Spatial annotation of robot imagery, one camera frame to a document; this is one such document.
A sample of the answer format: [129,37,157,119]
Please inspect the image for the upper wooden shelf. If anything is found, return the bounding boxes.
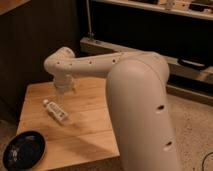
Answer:
[93,0,213,21]

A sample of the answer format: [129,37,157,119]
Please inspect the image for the black ceramic bowl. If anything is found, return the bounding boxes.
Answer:
[2,131,46,171]

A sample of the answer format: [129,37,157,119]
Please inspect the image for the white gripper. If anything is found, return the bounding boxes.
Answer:
[54,82,76,104]

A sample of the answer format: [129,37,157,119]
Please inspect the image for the black handle object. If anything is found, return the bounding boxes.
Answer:
[177,58,209,71]

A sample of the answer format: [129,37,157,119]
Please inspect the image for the wooden beam shelf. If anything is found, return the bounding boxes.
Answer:
[80,37,213,84]

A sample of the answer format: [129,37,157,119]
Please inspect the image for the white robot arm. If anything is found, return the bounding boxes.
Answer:
[44,47,182,171]

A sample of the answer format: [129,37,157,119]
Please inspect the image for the white plastic bottle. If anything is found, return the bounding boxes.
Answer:
[43,99,68,124]

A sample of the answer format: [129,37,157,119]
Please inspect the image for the metal pole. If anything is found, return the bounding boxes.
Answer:
[86,0,94,41]

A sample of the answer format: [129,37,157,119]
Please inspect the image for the wooden table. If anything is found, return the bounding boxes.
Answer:
[17,78,118,171]

